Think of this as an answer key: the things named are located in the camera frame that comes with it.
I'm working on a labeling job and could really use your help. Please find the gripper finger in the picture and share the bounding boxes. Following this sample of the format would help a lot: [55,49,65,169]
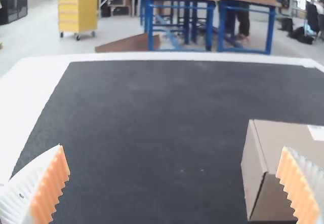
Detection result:
[0,144,71,224]
[275,146,324,224]

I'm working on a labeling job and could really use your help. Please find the cardboard box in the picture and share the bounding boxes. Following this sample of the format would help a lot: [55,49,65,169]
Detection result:
[240,119,324,221]

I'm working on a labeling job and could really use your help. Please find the black mat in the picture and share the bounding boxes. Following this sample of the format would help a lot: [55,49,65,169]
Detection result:
[10,60,324,224]

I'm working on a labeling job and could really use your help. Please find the black bag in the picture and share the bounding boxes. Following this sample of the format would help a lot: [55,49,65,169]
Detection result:
[277,17,294,31]
[288,26,315,45]

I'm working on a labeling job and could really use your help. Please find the brown cardboard sheet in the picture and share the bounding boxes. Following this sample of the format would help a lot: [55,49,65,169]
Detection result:
[95,33,163,54]

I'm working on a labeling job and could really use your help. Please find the person's legs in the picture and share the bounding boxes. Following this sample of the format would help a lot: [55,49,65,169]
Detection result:
[224,2,252,43]

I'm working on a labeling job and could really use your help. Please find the yellow wheeled cart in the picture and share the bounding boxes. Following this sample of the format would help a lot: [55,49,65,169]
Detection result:
[57,0,99,42]

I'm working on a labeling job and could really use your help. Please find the black cabinet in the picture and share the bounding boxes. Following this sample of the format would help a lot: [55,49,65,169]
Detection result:
[0,0,28,26]

